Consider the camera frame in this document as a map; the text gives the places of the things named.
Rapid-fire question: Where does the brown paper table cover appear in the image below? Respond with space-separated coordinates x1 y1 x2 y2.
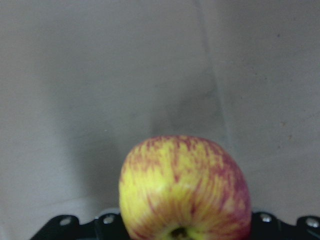
0 0 320 240

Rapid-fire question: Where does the red yellow apple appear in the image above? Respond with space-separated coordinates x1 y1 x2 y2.
118 135 252 240

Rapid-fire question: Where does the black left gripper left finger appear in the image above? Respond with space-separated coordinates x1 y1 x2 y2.
30 213 125 240

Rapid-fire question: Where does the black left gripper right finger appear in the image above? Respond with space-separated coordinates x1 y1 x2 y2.
249 211 320 240

